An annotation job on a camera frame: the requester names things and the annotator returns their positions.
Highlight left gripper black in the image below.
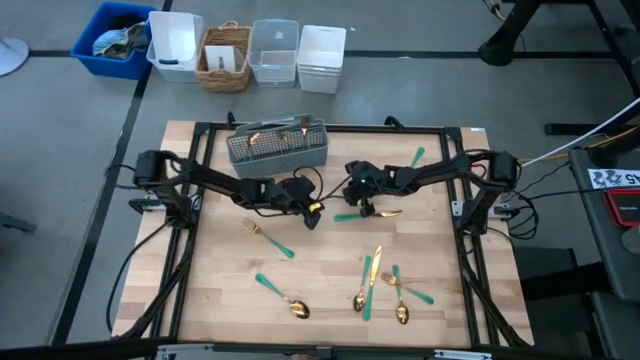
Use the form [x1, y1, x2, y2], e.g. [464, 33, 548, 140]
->
[272, 175, 324, 231]

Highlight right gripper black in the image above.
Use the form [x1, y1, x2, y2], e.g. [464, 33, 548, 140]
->
[344, 160, 389, 219]

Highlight grey mesh cutlery caddy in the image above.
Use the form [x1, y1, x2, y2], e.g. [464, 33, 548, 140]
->
[226, 113, 330, 180]

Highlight clear plastic bin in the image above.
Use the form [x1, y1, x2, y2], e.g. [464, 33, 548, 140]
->
[248, 18, 300, 90]

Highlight stacked white plastic bins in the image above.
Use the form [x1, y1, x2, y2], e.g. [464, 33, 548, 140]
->
[296, 24, 347, 95]

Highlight woven wicker basket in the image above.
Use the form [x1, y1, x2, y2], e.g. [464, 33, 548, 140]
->
[194, 19, 253, 94]

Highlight small white paper box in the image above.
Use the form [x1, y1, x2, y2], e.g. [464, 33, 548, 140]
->
[204, 44, 246, 74]

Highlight black desk leg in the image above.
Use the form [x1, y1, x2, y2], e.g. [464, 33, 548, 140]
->
[477, 0, 539, 68]

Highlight black desk foot bar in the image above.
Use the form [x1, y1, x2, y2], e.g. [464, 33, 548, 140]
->
[544, 122, 640, 136]

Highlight dark grey desk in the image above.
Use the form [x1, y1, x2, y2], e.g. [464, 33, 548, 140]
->
[568, 147, 640, 301]

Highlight white printed label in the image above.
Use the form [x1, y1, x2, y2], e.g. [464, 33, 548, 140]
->
[588, 168, 640, 190]

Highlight blue plastic bin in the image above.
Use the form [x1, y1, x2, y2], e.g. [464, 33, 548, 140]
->
[69, 1, 157, 81]

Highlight red-edged black device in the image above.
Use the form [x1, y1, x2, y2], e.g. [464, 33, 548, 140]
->
[603, 188, 640, 229]

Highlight crumpled clothes pile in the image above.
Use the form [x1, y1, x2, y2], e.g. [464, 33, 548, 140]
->
[92, 14, 151, 61]

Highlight grey furniture foot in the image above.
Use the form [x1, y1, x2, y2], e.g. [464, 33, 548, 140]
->
[0, 212, 39, 234]

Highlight white round stand base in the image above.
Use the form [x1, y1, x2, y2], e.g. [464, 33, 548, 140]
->
[0, 37, 30, 77]

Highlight black aluminium table frame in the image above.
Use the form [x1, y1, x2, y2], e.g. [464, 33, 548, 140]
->
[113, 119, 534, 351]

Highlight white mounting bracket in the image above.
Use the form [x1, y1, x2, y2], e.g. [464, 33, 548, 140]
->
[451, 200, 507, 220]

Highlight black floor power cable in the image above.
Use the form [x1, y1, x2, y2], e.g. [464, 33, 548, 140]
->
[105, 222, 169, 335]

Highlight white bin black handle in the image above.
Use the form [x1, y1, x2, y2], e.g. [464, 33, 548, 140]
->
[146, 10, 206, 84]

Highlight white cable conduit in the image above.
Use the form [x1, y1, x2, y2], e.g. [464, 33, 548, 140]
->
[519, 97, 640, 169]

